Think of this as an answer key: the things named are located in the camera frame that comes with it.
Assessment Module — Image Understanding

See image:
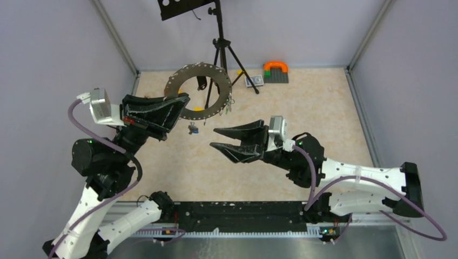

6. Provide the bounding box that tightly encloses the grey lego baseplate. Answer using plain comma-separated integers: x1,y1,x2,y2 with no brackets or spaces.
264,69,289,84

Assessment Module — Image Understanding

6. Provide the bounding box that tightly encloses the black tripod stand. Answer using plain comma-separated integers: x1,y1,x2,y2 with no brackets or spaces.
197,0,259,109

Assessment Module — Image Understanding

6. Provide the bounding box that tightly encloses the blue playing card box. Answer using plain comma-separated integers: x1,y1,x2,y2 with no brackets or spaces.
245,75,264,88

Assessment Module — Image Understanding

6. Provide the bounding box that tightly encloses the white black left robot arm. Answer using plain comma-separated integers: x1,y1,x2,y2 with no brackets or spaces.
43,88,190,258

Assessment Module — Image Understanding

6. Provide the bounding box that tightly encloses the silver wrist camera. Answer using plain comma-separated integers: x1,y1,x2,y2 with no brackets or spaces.
267,115,295,152
76,88,124,126

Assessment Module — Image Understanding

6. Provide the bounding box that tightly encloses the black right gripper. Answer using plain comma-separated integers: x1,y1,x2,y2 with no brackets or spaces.
210,121,297,172

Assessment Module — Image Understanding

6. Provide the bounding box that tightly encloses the orange plastic arch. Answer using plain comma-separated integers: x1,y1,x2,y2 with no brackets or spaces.
263,61,289,73

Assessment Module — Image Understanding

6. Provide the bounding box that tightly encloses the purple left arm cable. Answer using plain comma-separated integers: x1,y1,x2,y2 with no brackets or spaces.
47,99,144,259

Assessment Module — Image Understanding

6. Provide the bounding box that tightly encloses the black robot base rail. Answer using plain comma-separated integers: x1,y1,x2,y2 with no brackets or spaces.
147,191,351,234

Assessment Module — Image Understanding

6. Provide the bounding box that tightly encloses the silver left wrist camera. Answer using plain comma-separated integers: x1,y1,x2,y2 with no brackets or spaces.
76,88,124,126

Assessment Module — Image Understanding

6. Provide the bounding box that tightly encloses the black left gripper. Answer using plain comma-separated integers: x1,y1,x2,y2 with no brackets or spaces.
114,91,192,164

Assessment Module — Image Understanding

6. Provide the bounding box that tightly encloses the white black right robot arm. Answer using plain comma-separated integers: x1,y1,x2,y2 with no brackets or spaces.
211,116,424,222

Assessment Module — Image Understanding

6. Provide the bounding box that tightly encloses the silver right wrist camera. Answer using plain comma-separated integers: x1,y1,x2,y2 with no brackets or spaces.
267,115,295,152

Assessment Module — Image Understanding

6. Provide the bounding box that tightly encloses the black perforated mount plate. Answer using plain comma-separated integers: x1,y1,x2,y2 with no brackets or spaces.
157,0,214,21

